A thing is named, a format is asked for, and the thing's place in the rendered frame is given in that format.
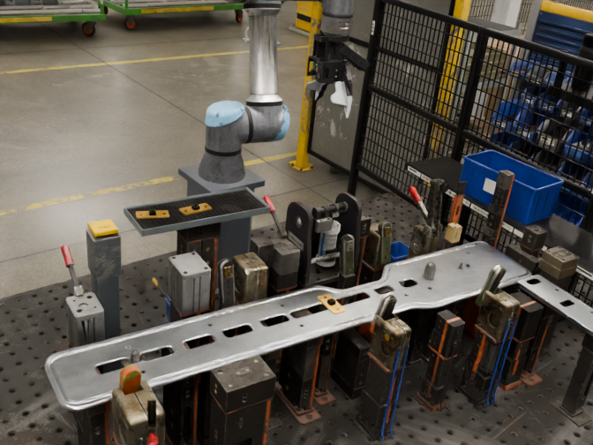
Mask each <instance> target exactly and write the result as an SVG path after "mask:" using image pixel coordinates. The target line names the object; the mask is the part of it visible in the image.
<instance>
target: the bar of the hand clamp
mask: <svg viewBox="0 0 593 445"><path fill-rule="evenodd" d="M448 188H449V185H448V183H444V180H442V179H440V178H438V179H433V180H431V181H430V194H429V204H428V214H427V224H426V225H429V226H430V227H431V228H432V229H433V224H434V225H435V226H436V228H437V229H436V230H435V231H432V233H435V234H437V235H438V234H439V226H440V216H441V207H442V198H443V192H446V191H447V190H448ZM432 233H431V235H430V236H432Z"/></svg>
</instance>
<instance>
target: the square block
mask: <svg viewBox="0 0 593 445"><path fill-rule="evenodd" d="M579 259H580V258H579V257H578V256H576V255H574V254H573V253H571V252H569V251H568V250H566V249H564V248H563V247H561V246H557V247H554V248H551V249H548V250H544V253H543V256H542V258H541V260H540V263H539V269H538V273H537V274H538V275H541V276H542V277H544V278H546V279H547V280H549V281H550V282H552V283H554V284H556V285H557V286H559V287H560V288H561V289H563V290H565V291H566V292H567V291H568V287H569V285H570V283H571V280H572V277H573V275H574V274H575V271H576V268H577V267H578V265H577V264H578V261H579ZM558 319H559V314H558V313H556V312H555V313H554V315H553V316H552V317H551V319H550V322H549V325H548V328H547V330H546V333H545V336H544V340H543V343H542V346H541V349H540V352H539V354H538V358H539V357H542V356H543V355H546V354H548V353H549V350H547V349H546V347H548V346H549V345H550V342H551V339H552V335H553V332H554V329H555V327H556V324H557V321H558Z"/></svg>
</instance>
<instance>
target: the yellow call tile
mask: <svg viewBox="0 0 593 445"><path fill-rule="evenodd" d="M87 226H88V228H89V229H90V231H92V233H93V234H94V236H95V237H99V236H105V235H109V234H115V233H118V228H117V226H116V225H115V224H114V223H113V222H112V220H111V219H108V220H102V221H97V222H89V223H88V224H87Z"/></svg>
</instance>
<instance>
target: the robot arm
mask: <svg viewBox="0 0 593 445"><path fill-rule="evenodd" d="M224 1H226V2H230V3H238V4H244V11H245V12H246V13H247V14H248V16H249V43H250V78H251V95H250V96H249V97H248V98H247V99H246V107H244V105H243V104H242V103H241V102H236V101H233V102H232V101H222V102H216V103H214V104H212V105H211V106H209V107H208V109H207V111H206V119H205V124H206V132H205V151H204V154H203V156H202V158H201V161H200V164H199V176H200V177H201V178H202V179H204V180H206V181H208V182H211V183H216V184H233V183H236V182H239V181H241V180H243V179H244V177H245V166H244V161H243V157H242V154H241V150H242V144H247V143H259V142H272V141H277V140H282V139H283V138H284V137H285V135H286V134H287V132H288V129H289V109H288V107H287V106H286V105H284V104H282V98H281V97H280V96H279V95H278V89H277V33H276V15H277V14H278V13H279V11H280V10H281V5H282V4H284V3H285V2H286V1H313V2H320V3H322V4H323V12H322V20H321V28H320V30H321V31H322V32H321V34H314V42H313V51H312V56H309V58H308V67H307V76H313V75H314V78H316V79H315V80H314V81H312V82H310V83H308V84H307V85H306V88H307V89H311V90H316V94H315V101H317V100H318V99H320V98H321V97H322V96H323V94H324V92H325V91H326V90H327V85H329V84H333V83H334V82H335V81H337V82H336V83H335V93H334V94H332V95H331V96H330V99H331V102H332V103H334V104H338V105H341V106H344V113H345V117H346V118H348V117H349V113H350V108H351V103H352V95H353V87H352V78H351V74H350V72H349V64H348V62H349V63H351V64H352V66H353V67H354V68H355V69H356V70H359V71H363V72H366V71H367V69H368V68H369V66H370V64H369V63H368V62H367V60H366V59H365V58H364V57H361V56H359V55H358V54H357V53H356V52H355V51H353V50H352V49H351V48H349V47H348V46H347V45H345V44H344V43H343V42H345V41H348V40H349V34H350V30H351V23H352V17H353V10H354V2H355V0H224ZM311 61H314V64H313V67H314V69H312V71H311V72H309V67H310V62H311Z"/></svg>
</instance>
